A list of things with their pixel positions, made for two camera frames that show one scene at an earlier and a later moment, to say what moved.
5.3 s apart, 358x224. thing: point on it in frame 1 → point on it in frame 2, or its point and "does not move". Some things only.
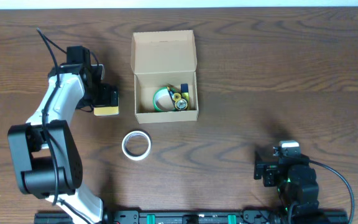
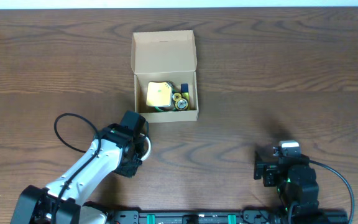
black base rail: [201, 216] does not move
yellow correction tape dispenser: [180, 104] does not move
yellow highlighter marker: [184, 94] does not move
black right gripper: [270, 172] does not move
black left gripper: [108, 95] → [130, 170]
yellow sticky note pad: [107, 111] → [159, 94]
